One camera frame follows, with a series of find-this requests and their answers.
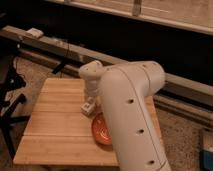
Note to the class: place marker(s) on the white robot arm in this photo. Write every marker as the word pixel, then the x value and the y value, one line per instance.
pixel 122 89

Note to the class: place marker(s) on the white bottle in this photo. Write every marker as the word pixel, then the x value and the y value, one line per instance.
pixel 89 106

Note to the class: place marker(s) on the small white box on ledge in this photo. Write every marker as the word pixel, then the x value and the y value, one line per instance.
pixel 34 32

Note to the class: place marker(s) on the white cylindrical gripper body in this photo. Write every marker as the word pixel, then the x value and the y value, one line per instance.
pixel 91 88

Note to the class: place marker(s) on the black tripod stand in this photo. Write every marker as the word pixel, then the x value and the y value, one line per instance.
pixel 10 80

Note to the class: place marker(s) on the long wooden beam ledge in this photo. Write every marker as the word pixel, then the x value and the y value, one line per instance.
pixel 175 84

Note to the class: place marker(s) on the blue box on floor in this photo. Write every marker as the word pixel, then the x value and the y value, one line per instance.
pixel 206 156

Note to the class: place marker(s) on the orange ceramic bowl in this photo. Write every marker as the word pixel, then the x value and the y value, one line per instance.
pixel 99 130

